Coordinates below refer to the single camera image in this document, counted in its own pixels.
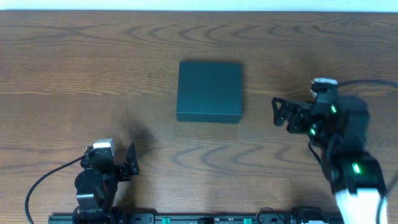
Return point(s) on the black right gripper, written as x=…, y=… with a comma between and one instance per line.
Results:
x=301, y=112

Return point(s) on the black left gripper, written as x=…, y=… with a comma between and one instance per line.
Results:
x=132, y=160

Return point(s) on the dark green box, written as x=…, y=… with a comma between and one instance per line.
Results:
x=210, y=92

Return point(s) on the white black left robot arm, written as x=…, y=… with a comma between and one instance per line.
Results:
x=97, y=185

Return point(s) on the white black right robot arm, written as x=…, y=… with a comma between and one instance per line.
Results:
x=337, y=125

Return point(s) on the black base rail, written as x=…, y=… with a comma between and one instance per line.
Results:
x=304, y=215

